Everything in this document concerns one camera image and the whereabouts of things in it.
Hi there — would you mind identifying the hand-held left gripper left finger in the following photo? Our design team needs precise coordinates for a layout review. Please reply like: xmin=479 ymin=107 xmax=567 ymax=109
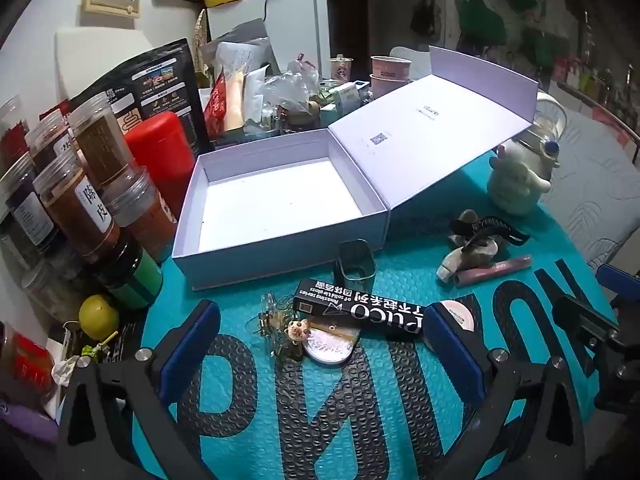
xmin=57 ymin=300 xmax=223 ymax=480

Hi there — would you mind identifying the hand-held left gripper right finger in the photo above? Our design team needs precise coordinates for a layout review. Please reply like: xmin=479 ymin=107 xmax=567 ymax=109
xmin=425 ymin=301 xmax=586 ymax=480

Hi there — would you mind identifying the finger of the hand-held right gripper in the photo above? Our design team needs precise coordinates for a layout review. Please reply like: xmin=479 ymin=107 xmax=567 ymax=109
xmin=554 ymin=295 xmax=640 ymax=413
xmin=596 ymin=263 xmax=640 ymax=306

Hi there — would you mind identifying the pink lip gloss tube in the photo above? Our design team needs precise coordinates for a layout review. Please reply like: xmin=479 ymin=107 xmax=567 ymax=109
xmin=452 ymin=254 xmax=533 ymax=287

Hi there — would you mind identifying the clear bear charm hair clip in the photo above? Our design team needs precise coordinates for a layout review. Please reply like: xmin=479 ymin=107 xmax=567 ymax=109
xmin=257 ymin=292 xmax=313 ymax=361

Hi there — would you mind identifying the long black lipstick box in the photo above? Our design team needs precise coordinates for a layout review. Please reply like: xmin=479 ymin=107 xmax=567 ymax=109
xmin=291 ymin=279 xmax=436 ymax=337

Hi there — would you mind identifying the white hinged gift box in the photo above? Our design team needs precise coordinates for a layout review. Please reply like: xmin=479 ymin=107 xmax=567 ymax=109
xmin=171 ymin=45 xmax=538 ymax=292

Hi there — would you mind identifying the green label dark jar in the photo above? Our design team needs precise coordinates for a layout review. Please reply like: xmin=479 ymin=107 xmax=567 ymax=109
xmin=95 ymin=245 xmax=163 ymax=308

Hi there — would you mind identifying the grey padded chair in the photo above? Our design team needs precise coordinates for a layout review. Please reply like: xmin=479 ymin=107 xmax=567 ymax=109
xmin=540 ymin=90 xmax=640 ymax=271

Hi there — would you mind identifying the yellow-green citrus fruit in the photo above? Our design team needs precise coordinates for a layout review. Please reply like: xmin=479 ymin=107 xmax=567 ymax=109
xmin=79 ymin=295 xmax=121 ymax=341

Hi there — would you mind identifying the dark square clear container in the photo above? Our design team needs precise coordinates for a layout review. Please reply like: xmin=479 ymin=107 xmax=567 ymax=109
xmin=337 ymin=240 xmax=376 ymax=283

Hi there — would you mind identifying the crumpled white tissue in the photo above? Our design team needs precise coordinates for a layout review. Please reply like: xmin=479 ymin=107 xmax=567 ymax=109
xmin=51 ymin=355 xmax=91 ymax=388

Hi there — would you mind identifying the white ghost figurine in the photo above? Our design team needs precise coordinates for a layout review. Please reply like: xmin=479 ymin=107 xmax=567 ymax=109
xmin=487 ymin=125 xmax=561 ymax=217

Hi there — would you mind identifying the red label clear jar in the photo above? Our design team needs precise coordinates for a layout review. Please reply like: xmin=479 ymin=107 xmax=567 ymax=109
xmin=0 ymin=322 xmax=56 ymax=401

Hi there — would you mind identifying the group of clear plastic jars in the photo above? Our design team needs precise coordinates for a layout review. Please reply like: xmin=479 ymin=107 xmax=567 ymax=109
xmin=0 ymin=92 xmax=178 ymax=321

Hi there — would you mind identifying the purple soft item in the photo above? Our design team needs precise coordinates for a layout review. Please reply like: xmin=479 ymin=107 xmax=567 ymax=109
xmin=0 ymin=402 xmax=61 ymax=443

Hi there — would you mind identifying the row of colourful bottles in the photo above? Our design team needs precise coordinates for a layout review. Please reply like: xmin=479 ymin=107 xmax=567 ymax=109
xmin=555 ymin=55 xmax=640 ymax=131

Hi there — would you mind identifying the red canister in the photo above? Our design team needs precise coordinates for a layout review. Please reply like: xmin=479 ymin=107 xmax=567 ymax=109
xmin=124 ymin=111 xmax=197 ymax=216

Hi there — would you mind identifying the red snack packet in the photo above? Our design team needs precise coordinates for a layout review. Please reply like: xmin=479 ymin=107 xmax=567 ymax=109
xmin=202 ymin=72 xmax=231 ymax=136

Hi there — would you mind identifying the beige pouch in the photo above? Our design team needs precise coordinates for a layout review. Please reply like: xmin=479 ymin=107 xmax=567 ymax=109
xmin=222 ymin=67 xmax=251 ymax=131

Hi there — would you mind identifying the green tote bag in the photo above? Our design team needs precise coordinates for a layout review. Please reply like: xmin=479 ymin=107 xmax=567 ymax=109
xmin=460 ymin=0 xmax=508 ymax=46
xmin=522 ymin=25 xmax=556 ymax=68

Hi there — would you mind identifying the white pouch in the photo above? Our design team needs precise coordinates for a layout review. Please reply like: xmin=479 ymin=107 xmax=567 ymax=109
xmin=242 ymin=65 xmax=273 ymax=123

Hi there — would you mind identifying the black printed snack bag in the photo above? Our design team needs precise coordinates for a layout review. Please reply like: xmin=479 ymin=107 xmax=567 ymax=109
xmin=70 ymin=38 xmax=211 ymax=161

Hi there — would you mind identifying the clear plastic bag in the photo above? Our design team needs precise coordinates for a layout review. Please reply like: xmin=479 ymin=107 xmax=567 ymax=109
xmin=260 ymin=60 xmax=321 ymax=111

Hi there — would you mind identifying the green and white carton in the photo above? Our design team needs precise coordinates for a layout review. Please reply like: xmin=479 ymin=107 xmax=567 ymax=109
xmin=320 ymin=82 xmax=361 ymax=111

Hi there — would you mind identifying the printed paper sheet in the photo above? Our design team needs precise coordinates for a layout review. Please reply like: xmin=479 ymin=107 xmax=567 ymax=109
xmin=215 ymin=40 xmax=273 ymax=73

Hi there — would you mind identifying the small lidded pink cup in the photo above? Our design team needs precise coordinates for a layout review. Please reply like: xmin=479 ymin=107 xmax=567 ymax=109
xmin=328 ymin=55 xmax=355 ymax=83

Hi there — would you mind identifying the black hanging bag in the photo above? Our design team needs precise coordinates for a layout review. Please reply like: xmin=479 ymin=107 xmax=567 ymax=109
xmin=410 ymin=0 xmax=443 ymax=38

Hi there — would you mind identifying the white refrigerator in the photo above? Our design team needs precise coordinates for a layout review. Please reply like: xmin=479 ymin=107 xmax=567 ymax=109
xmin=206 ymin=0 xmax=331 ymax=68

